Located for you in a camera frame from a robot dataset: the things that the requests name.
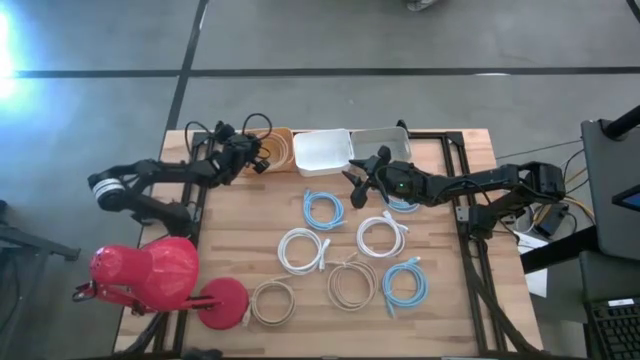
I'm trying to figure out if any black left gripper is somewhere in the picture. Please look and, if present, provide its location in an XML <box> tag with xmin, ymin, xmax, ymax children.
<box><xmin>214</xmin><ymin>121</ymin><xmax>272</xmax><ymax>175</ymax></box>

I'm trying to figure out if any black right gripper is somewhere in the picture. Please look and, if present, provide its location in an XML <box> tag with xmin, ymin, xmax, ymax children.
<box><xmin>342</xmin><ymin>146</ymin><xmax>429</xmax><ymax>210</ymax></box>

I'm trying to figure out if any light blue cable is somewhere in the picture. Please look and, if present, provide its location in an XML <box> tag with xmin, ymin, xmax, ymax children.
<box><xmin>381</xmin><ymin>256</ymin><xmax>430</xmax><ymax>320</ymax></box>
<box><xmin>384</xmin><ymin>195</ymin><xmax>421</xmax><ymax>215</ymax></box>
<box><xmin>302</xmin><ymin>188</ymin><xmax>347</xmax><ymax>232</ymax></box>

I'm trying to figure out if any beige cable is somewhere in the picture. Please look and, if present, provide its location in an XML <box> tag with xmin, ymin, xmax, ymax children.
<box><xmin>259</xmin><ymin>131</ymin><xmax>294</xmax><ymax>170</ymax></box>
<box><xmin>326</xmin><ymin>252</ymin><xmax>379</xmax><ymax>313</ymax></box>
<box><xmin>241</xmin><ymin>274</ymin><xmax>297</xmax><ymax>328</ymax></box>

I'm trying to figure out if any grey plastic bin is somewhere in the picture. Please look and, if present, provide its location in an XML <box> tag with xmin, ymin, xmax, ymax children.
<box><xmin>349</xmin><ymin>126</ymin><xmax>413</xmax><ymax>164</ymax></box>

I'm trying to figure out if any yellow plastic bin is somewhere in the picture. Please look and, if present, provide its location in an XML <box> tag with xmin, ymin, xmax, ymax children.
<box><xmin>243</xmin><ymin>126</ymin><xmax>296</xmax><ymax>175</ymax></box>

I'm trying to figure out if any white plastic bin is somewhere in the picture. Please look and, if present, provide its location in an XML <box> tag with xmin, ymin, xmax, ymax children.
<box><xmin>292</xmin><ymin>128</ymin><xmax>355</xmax><ymax>178</ymax></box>

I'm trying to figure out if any red plastic shell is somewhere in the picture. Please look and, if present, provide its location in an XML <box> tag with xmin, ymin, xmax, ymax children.
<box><xmin>73</xmin><ymin>236</ymin><xmax>201</xmax><ymax>315</ymax></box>

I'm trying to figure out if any red round disc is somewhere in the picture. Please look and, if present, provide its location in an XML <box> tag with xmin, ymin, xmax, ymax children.
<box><xmin>198</xmin><ymin>277</ymin><xmax>250</xmax><ymax>331</ymax></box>

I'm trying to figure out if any person's shoe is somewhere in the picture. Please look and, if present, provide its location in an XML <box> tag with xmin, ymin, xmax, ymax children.
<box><xmin>405</xmin><ymin>0</ymin><xmax>442</xmax><ymax>13</ymax></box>

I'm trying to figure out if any black power adapter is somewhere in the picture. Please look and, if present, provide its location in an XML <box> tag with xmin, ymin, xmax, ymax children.
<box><xmin>533</xmin><ymin>203</ymin><xmax>570</xmax><ymax>239</ymax></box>

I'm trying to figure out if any white paper sheet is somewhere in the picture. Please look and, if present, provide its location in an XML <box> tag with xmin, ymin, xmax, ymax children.
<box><xmin>514</xmin><ymin>232</ymin><xmax>549</xmax><ymax>299</ymax></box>

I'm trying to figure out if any black metal stand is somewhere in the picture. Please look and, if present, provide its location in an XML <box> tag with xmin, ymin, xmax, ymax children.
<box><xmin>0</xmin><ymin>198</ymin><xmax>82</xmax><ymax>360</ymax></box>

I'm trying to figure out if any grey laptop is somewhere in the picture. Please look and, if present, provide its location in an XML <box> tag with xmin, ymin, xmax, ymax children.
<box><xmin>580</xmin><ymin>118</ymin><xmax>640</xmax><ymax>262</ymax></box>

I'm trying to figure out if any black pole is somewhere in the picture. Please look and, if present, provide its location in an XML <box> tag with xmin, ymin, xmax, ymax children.
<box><xmin>601</xmin><ymin>103</ymin><xmax>640</xmax><ymax>142</ymax></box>

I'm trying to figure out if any black keyboard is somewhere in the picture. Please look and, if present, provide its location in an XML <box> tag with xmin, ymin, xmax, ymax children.
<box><xmin>583</xmin><ymin>297</ymin><xmax>640</xmax><ymax>360</ymax></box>

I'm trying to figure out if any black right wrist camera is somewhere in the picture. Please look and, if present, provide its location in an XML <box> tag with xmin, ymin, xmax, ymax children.
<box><xmin>388</xmin><ymin>172</ymin><xmax>417</xmax><ymax>199</ymax></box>

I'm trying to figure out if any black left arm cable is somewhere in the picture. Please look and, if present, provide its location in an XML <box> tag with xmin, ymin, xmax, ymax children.
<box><xmin>184</xmin><ymin>112</ymin><xmax>274</xmax><ymax>161</ymax></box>

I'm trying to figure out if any coiled white cable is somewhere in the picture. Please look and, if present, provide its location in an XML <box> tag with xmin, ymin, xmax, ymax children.
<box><xmin>355</xmin><ymin>210</ymin><xmax>410</xmax><ymax>260</ymax></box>
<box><xmin>277</xmin><ymin>227</ymin><xmax>332</xmax><ymax>277</ymax></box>

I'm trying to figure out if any black aluminium table frame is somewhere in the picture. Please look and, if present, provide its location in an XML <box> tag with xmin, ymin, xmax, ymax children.
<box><xmin>149</xmin><ymin>130</ymin><xmax>544</xmax><ymax>359</ymax></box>

